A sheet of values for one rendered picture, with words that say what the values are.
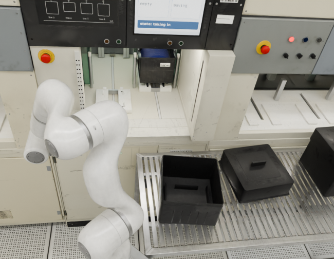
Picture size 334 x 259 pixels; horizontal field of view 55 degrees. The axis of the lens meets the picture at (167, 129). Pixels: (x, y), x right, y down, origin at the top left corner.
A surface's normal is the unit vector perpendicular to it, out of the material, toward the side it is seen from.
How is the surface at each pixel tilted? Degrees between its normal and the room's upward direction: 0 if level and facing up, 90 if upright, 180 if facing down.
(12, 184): 90
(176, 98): 0
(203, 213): 90
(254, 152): 0
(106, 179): 73
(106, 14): 90
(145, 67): 90
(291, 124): 0
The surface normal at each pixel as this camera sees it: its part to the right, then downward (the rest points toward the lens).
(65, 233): 0.10, -0.74
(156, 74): 0.14, 0.67
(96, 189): -0.14, 0.57
